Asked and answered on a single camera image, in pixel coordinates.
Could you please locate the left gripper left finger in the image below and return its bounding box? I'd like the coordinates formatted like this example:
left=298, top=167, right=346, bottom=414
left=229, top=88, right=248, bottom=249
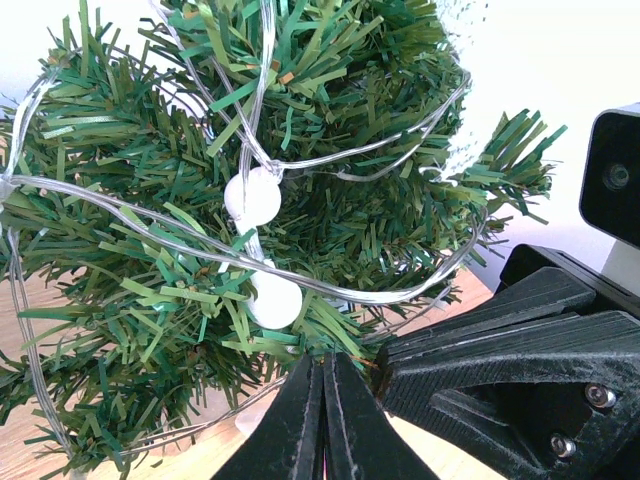
left=213, top=355, right=324, bottom=480

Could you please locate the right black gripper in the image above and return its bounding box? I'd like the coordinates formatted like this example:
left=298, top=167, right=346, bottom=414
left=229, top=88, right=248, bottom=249
left=373, top=244, right=639, bottom=479

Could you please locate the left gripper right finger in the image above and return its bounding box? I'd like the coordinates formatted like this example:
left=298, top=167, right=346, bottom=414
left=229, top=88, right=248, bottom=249
left=324, top=353, right=437, bottom=480

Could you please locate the white ball fairy light string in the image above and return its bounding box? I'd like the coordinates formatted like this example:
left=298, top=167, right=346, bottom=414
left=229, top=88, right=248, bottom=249
left=0, top=0, right=489, bottom=461

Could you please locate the small green christmas tree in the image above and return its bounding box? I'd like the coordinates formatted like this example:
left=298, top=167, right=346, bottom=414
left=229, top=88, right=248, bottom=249
left=1, top=1, right=558, bottom=477

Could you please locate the clear plastic battery box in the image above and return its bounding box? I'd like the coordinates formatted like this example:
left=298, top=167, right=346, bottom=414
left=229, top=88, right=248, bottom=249
left=234, top=410, right=265, bottom=438

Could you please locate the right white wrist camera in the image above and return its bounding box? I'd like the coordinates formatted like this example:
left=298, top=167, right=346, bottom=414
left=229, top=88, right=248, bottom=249
left=579, top=103, right=639, bottom=290

